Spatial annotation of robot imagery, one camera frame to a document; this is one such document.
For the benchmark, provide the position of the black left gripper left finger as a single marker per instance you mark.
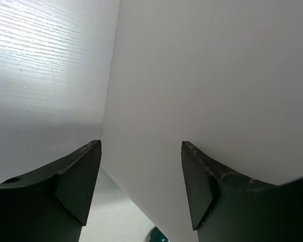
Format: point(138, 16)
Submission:
point(51, 203)

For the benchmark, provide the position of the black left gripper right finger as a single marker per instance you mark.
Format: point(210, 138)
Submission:
point(226, 205)

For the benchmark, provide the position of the stubby green screwdriver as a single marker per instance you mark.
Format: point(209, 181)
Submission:
point(155, 235)

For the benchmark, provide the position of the white drawer cabinet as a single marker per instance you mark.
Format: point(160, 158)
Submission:
point(225, 75)

